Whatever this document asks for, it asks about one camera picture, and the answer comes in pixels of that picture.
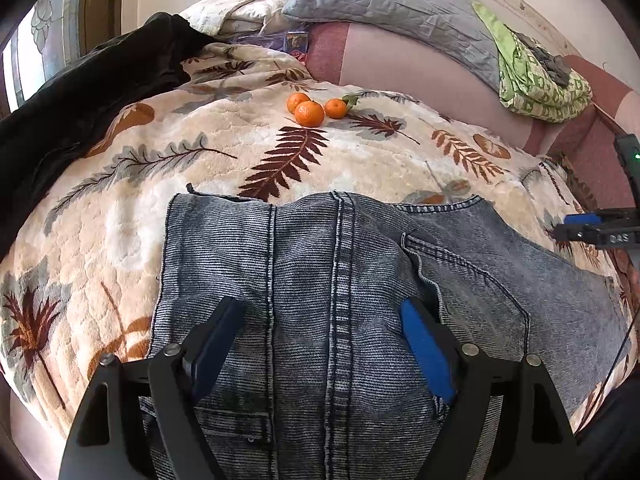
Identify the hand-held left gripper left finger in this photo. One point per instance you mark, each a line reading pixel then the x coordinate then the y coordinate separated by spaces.
pixel 216 345

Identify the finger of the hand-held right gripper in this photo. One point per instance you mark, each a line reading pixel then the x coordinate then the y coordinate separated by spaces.
pixel 582 232

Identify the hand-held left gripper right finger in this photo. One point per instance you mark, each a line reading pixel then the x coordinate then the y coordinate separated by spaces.
pixel 425 350

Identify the blue denim pants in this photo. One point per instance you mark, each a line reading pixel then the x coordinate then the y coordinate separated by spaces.
pixel 325 285

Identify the green patterned cloth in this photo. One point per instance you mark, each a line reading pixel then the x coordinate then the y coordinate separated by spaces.
pixel 525 92

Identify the grey crumpled cloth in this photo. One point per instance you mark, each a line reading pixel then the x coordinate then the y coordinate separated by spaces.
pixel 547 60

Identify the leaf print fleece blanket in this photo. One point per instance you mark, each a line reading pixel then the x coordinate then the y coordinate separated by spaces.
pixel 350 170

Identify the large orange tangerine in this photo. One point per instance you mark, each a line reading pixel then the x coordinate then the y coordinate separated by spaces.
pixel 309 114

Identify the orange tangerine with leaf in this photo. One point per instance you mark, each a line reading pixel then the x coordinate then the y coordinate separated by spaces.
pixel 336 108

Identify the small orange tangerine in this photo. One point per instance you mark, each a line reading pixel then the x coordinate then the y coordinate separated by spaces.
pixel 297 100

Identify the grey quilted pillow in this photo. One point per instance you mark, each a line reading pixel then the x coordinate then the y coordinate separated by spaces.
pixel 400 10

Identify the black cloth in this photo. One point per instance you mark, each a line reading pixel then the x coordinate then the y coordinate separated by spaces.
pixel 75 90

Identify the small colourful box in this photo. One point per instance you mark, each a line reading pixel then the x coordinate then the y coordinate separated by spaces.
pixel 296 43

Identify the white floral cloth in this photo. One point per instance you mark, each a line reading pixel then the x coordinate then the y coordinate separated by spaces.
pixel 240 15

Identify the patterned glass window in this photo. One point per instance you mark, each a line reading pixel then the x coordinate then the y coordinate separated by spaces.
pixel 45 25

